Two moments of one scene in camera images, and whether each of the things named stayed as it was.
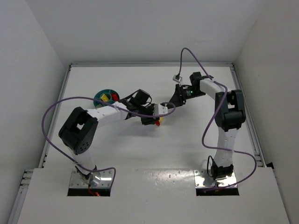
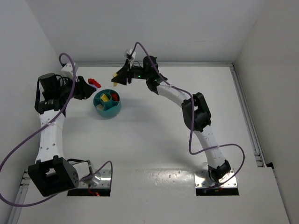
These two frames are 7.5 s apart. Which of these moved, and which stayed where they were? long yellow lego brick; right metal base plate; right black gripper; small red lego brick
Moved: right black gripper
Stayed: long yellow lego brick; small red lego brick; right metal base plate
